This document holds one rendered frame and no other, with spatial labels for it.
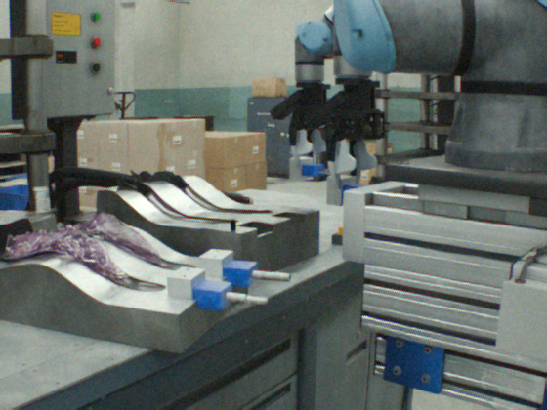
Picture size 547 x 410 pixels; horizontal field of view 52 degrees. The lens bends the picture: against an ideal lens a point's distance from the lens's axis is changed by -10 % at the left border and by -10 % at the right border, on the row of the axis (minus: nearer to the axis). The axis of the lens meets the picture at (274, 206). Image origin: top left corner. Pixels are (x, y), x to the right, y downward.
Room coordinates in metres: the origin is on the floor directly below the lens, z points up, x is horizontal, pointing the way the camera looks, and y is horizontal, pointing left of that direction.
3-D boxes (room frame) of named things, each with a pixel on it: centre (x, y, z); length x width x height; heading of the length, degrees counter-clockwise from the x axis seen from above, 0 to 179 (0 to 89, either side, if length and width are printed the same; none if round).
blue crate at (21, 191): (4.62, 2.09, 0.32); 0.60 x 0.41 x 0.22; 60
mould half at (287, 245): (1.23, 0.19, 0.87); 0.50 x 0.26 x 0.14; 56
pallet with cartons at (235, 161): (6.34, 0.80, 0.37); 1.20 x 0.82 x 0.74; 62
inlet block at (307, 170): (1.52, -0.10, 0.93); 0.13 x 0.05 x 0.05; 50
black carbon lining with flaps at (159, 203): (1.22, 0.18, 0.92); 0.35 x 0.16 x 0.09; 56
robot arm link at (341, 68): (1.17, -0.15, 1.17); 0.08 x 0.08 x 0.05
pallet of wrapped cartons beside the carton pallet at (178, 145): (5.45, 1.27, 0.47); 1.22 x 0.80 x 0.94; 58
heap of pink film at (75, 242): (0.89, 0.31, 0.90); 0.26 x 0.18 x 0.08; 73
